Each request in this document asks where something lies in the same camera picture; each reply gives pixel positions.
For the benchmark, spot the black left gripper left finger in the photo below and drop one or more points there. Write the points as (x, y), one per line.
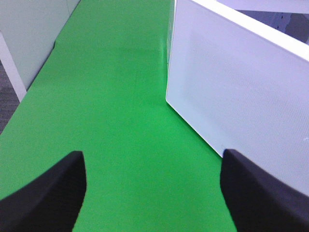
(49, 203)

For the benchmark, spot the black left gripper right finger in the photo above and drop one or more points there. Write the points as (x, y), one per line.
(259, 202)

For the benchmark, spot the white microwave door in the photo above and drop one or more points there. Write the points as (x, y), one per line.
(241, 85)

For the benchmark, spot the white panel left table edge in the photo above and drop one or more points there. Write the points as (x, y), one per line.
(28, 30)

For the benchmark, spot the white microwave oven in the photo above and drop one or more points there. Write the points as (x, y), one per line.
(288, 16)

